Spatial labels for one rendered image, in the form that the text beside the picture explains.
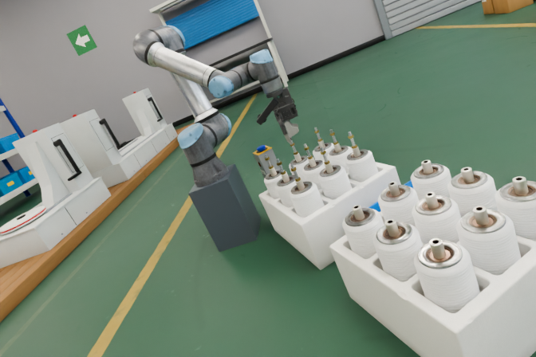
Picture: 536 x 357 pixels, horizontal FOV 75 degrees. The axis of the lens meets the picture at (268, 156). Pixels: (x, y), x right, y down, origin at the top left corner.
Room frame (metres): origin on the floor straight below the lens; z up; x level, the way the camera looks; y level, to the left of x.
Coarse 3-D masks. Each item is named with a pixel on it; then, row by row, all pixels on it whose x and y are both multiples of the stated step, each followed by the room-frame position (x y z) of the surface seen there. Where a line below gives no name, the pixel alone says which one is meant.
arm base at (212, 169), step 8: (208, 160) 1.39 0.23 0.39; (216, 160) 1.41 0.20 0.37; (192, 168) 1.41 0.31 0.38; (200, 168) 1.38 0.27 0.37; (208, 168) 1.38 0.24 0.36; (216, 168) 1.39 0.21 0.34; (224, 168) 1.41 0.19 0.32; (200, 176) 1.38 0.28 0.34; (208, 176) 1.37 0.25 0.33; (216, 176) 1.37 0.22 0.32; (200, 184) 1.38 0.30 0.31; (208, 184) 1.36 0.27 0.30
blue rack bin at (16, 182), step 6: (12, 174) 5.42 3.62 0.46; (0, 180) 5.12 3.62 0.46; (6, 180) 5.21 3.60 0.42; (12, 180) 5.28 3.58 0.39; (18, 180) 5.37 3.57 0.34; (0, 186) 5.07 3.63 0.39; (6, 186) 5.16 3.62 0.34; (12, 186) 5.23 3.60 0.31; (18, 186) 5.32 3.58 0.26; (0, 192) 5.07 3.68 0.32; (6, 192) 5.11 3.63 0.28
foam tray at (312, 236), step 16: (384, 176) 1.06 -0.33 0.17; (320, 192) 1.13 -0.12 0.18; (352, 192) 1.03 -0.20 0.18; (368, 192) 1.04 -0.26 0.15; (272, 208) 1.22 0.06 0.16; (288, 208) 1.12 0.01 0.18; (336, 208) 1.01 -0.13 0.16; (272, 224) 1.33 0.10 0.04; (288, 224) 1.10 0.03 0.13; (304, 224) 0.97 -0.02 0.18; (320, 224) 0.99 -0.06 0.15; (336, 224) 1.00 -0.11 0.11; (288, 240) 1.20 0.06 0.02; (304, 240) 1.00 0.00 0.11; (320, 240) 0.98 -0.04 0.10; (336, 240) 1.00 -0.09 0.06; (320, 256) 0.98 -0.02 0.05
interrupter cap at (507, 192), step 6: (504, 186) 0.63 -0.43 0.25; (510, 186) 0.63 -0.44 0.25; (528, 186) 0.61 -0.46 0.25; (534, 186) 0.60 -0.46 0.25; (504, 192) 0.62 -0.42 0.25; (510, 192) 0.61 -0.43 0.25; (528, 192) 0.59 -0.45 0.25; (534, 192) 0.58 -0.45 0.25; (504, 198) 0.60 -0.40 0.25; (510, 198) 0.59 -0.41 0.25; (516, 198) 0.59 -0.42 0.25; (522, 198) 0.58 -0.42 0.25; (528, 198) 0.57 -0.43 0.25; (534, 198) 0.57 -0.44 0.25
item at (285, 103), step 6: (282, 90) 1.30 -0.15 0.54; (288, 90) 1.30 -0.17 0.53; (270, 96) 1.30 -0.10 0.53; (276, 96) 1.31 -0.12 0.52; (282, 96) 1.31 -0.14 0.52; (288, 96) 1.30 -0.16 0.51; (282, 102) 1.31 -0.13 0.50; (288, 102) 1.30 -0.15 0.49; (276, 108) 1.31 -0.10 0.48; (282, 108) 1.29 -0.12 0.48; (288, 108) 1.28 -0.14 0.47; (294, 108) 1.28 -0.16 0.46; (276, 114) 1.30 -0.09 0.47; (282, 114) 1.30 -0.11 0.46; (288, 114) 1.30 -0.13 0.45; (294, 114) 1.28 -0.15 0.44; (282, 120) 1.30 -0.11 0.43
